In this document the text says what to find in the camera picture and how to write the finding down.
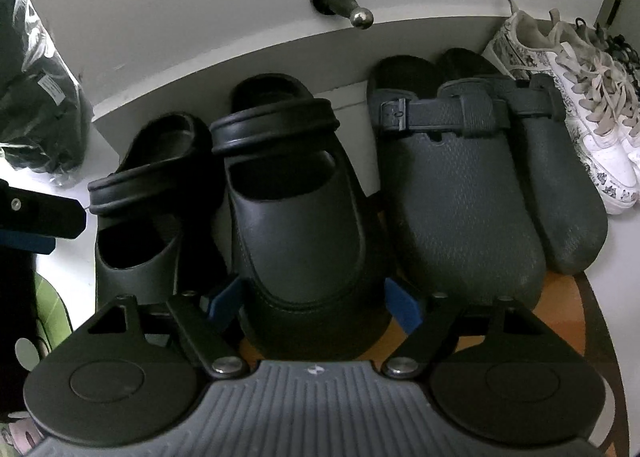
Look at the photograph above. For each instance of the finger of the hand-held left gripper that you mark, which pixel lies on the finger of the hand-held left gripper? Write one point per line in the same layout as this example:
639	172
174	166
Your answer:
25	243

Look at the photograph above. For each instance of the black garment in plastic bag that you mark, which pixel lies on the black garment in plastic bag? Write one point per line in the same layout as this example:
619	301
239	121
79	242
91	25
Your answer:
35	102

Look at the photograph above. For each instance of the orange rug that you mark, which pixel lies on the orange rug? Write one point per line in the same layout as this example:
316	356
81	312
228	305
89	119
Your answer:
560	297

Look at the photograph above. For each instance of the dark textured clog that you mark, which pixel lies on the dark textured clog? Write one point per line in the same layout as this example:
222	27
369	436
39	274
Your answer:
460	217
565	207

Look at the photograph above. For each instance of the white blue sneaker black laces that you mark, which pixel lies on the white blue sneaker black laces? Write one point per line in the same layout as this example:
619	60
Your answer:
620	44

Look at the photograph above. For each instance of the black smooth clog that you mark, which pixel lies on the black smooth clog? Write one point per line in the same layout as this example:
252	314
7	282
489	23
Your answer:
300	247
135	282

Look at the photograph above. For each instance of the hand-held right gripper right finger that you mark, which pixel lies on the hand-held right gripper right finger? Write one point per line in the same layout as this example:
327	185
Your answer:
402	304

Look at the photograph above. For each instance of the white printed sneaker beige laces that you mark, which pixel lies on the white printed sneaker beige laces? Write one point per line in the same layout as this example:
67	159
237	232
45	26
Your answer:
607	157
633	139

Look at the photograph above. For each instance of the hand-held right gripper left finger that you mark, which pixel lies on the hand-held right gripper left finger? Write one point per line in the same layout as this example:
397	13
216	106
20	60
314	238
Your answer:
225	299

